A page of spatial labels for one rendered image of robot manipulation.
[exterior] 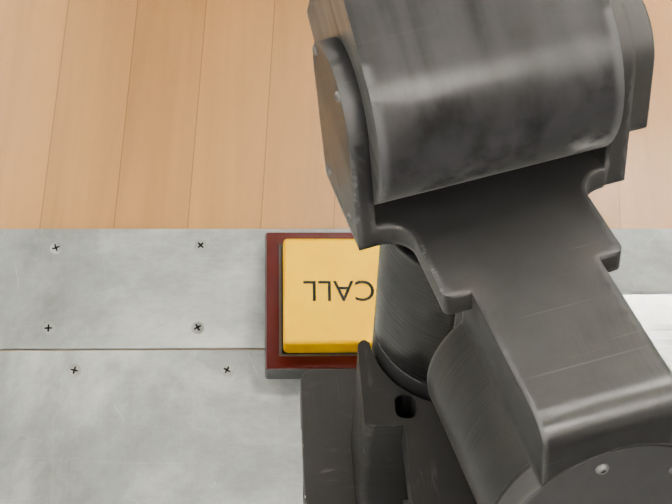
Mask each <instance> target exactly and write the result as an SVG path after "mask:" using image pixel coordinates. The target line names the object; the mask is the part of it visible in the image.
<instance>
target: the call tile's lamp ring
mask: <svg viewBox="0 0 672 504"><path fill-rule="evenodd" d="M285 239H354V237H353V235H352V233H267V234H266V368H267V369H356V366H357V356H279V244H283V241H284V240H285Z"/></svg>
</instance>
